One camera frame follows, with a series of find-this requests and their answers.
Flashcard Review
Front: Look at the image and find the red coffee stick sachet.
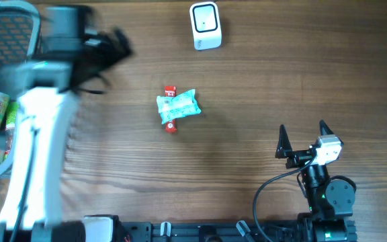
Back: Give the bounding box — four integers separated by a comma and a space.
165, 86, 177, 133

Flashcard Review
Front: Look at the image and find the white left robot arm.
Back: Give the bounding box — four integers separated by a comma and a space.
0, 28, 132, 241

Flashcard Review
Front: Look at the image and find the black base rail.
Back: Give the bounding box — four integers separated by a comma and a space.
119, 220, 358, 242

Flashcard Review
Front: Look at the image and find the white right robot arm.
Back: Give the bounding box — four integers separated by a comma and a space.
275, 120, 357, 242

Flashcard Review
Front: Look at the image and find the light blue snack packet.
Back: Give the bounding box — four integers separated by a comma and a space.
156, 89, 202, 124

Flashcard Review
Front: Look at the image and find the grey plastic shopping basket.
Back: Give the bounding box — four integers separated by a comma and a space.
0, 1, 41, 179

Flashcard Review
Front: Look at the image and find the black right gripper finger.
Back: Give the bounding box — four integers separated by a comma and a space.
319, 120, 334, 136
275, 124, 292, 159

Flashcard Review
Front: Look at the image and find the green snack bag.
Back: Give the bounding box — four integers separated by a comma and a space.
3, 102, 19, 160

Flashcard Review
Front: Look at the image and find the white barcode scanner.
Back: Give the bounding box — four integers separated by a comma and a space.
189, 1, 222, 50

